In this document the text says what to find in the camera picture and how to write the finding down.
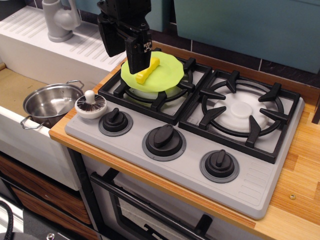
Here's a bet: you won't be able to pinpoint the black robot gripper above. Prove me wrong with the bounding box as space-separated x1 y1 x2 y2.
97 0 152 74

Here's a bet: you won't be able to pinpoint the white toy mushroom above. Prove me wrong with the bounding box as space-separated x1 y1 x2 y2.
74 90 108 120

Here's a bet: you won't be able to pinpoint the lime green plate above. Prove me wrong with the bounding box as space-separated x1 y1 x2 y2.
120 51 184 92

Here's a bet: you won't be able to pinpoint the white toy sink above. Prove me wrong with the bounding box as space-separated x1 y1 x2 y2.
0 6 126 191

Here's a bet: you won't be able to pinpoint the stainless steel pot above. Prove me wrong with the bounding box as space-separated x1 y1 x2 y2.
20 80 85 130

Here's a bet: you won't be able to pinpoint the grey toy faucet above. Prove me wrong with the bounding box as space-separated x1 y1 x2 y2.
42 0 81 43

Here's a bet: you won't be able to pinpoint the black left burner grate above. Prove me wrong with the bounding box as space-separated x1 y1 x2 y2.
98 57 213 125

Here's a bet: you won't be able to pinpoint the black burner grate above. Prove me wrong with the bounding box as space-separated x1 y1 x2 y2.
98 57 213 125
179 70 305 164

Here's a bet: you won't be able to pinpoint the black left stove knob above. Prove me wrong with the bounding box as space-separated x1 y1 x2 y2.
98 107 133 137

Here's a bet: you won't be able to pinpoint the black stove knob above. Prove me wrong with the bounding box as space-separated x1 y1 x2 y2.
98 107 133 137
199 149 240 184
142 124 187 162

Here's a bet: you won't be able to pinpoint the black middle stove knob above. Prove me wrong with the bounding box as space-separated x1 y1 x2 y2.
142 124 187 162

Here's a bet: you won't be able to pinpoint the white right burner disc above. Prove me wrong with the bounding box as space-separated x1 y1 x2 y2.
207 86 277 133

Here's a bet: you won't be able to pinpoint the grey toy stove top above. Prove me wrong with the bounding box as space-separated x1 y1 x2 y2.
64 69 305 221

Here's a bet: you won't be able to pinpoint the black right burner grate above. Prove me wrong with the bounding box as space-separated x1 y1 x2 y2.
179 70 305 164

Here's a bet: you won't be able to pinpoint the black right stove knob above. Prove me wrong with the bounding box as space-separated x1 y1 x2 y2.
199 149 240 184

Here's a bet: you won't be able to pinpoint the toy oven door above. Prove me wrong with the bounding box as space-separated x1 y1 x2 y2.
89 168 256 240

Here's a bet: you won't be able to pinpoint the wooden drawer fronts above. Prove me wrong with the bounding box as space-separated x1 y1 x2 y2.
0 153 98 240

